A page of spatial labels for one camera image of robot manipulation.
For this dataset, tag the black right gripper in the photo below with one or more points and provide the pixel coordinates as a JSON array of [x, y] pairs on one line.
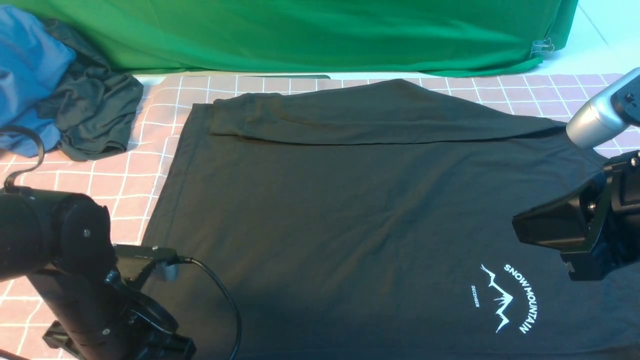
[[595, 228]]

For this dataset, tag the dark gray long-sleeved shirt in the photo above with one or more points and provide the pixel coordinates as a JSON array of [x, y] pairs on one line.
[[350, 225]]

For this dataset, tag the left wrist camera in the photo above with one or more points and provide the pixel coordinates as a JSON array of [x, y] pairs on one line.
[[136, 264]]

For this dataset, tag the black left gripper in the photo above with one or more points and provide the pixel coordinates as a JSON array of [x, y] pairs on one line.
[[107, 320]]

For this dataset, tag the dark gray crumpled garment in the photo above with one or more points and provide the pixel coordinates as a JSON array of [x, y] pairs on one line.
[[93, 106]]

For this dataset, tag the green backdrop cloth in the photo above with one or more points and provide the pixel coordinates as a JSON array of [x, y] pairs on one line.
[[455, 38]]

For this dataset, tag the blue crumpled garment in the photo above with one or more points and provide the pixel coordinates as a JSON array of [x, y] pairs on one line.
[[32, 63]]

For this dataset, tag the metal binder clip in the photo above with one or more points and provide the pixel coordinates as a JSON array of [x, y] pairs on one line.
[[542, 46]]

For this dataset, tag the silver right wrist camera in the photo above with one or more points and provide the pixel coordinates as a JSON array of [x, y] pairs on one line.
[[608, 113]]

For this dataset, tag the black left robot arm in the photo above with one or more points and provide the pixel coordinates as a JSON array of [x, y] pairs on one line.
[[61, 242]]

